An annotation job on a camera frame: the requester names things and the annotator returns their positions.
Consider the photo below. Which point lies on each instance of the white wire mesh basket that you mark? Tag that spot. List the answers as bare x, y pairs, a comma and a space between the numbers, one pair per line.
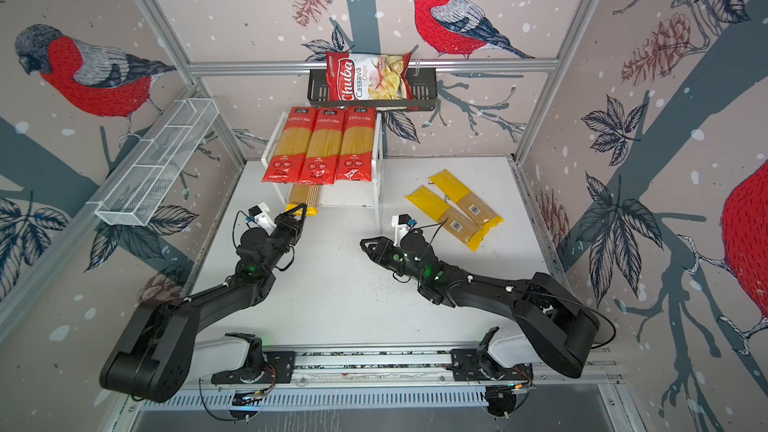
162, 155

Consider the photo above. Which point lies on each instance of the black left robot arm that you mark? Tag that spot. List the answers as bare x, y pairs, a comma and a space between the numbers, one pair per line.
153, 357

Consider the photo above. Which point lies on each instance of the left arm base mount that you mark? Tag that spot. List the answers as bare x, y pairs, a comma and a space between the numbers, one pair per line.
258, 369

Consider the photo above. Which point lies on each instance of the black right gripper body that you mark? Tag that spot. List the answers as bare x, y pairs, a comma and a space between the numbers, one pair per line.
396, 261

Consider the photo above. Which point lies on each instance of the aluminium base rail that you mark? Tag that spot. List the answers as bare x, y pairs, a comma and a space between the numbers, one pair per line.
347, 378

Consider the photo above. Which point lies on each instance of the white two-tier shelf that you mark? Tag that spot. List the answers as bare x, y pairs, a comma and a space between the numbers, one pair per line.
344, 194

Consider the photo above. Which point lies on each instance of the red cassava chips bag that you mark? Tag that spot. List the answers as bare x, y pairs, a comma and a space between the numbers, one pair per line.
364, 76

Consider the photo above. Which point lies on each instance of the yellow Pastatime pasta bag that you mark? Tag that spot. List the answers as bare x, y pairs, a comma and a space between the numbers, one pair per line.
304, 194

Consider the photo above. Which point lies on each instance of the black wall basket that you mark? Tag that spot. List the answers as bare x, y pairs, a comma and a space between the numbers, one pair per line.
423, 88

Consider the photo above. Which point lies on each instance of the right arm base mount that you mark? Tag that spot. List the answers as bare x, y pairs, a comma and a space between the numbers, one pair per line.
489, 366

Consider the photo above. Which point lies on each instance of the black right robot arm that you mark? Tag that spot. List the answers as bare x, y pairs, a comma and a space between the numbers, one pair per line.
560, 329

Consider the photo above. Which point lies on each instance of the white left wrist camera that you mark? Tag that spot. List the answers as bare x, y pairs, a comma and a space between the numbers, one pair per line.
260, 216

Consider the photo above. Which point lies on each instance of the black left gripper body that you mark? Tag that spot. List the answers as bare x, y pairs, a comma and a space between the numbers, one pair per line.
280, 240

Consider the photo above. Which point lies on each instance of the red spaghetti bag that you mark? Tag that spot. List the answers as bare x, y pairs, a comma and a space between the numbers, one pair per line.
321, 160
355, 158
287, 161

